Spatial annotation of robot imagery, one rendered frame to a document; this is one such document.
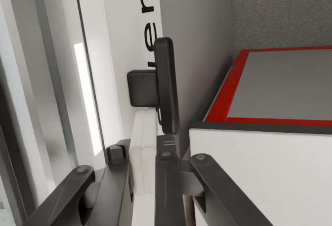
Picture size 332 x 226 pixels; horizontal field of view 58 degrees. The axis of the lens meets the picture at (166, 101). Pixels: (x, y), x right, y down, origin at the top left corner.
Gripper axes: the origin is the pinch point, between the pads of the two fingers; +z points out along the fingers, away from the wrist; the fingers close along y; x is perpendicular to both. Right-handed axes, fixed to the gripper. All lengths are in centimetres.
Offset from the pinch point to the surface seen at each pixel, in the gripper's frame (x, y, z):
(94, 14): 8.7, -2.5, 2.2
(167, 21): 6.7, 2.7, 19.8
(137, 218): -7.7, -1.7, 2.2
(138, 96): 2.5, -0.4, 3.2
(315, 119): -8.3, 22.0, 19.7
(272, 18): 0, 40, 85
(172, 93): 2.8, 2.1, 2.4
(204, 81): -6.5, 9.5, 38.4
